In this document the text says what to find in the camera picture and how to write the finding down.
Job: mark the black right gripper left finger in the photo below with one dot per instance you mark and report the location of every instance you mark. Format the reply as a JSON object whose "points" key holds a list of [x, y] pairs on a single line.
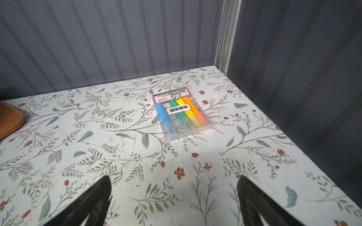
{"points": [[90, 208]]}

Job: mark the highlighter marker pack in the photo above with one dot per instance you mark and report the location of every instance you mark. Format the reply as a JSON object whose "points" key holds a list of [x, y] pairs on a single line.
{"points": [[180, 115]]}

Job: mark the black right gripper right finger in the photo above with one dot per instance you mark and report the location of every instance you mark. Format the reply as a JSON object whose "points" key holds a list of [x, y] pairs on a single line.
{"points": [[256, 205]]}

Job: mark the orange wooden tray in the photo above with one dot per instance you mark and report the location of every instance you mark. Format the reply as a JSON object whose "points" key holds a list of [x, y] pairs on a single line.
{"points": [[11, 120]]}

